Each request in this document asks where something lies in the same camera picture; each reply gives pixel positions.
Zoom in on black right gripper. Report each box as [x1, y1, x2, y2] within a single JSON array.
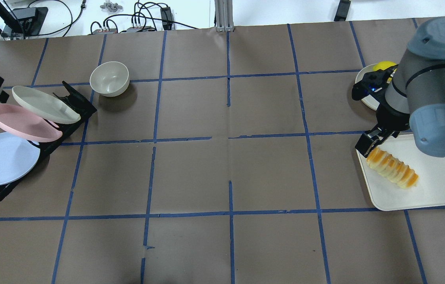
[[355, 105, 409, 158]]

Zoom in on spiral orange cream bread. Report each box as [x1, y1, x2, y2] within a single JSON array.
[[366, 148, 419, 189]]

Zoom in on light blue plate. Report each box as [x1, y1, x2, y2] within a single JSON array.
[[0, 133, 40, 185]]

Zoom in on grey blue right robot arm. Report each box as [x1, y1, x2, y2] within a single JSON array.
[[351, 17, 445, 157]]

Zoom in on cream round plate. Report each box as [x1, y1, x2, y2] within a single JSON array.
[[355, 64, 379, 111]]

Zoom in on cream plate in rack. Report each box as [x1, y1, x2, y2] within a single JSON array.
[[12, 86, 81, 124]]

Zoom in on pink plate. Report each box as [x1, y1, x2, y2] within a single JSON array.
[[0, 104, 63, 143]]

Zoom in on yellow lemon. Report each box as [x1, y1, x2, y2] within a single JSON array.
[[372, 61, 397, 71]]

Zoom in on white rectangular tray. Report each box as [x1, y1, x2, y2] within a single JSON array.
[[357, 134, 445, 211]]

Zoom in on black power adapter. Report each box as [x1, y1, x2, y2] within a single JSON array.
[[160, 7, 174, 30]]

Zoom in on cream bowl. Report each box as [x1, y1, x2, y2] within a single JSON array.
[[89, 61, 130, 97]]

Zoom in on black tripod stand base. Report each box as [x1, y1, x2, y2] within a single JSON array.
[[0, 2, 49, 39]]

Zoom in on black dish rack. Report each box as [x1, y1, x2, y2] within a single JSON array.
[[0, 81, 97, 201]]

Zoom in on aluminium frame post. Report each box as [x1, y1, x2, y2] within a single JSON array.
[[214, 0, 235, 32]]

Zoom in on black cables on bench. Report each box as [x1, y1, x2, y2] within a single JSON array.
[[90, 0, 199, 36]]

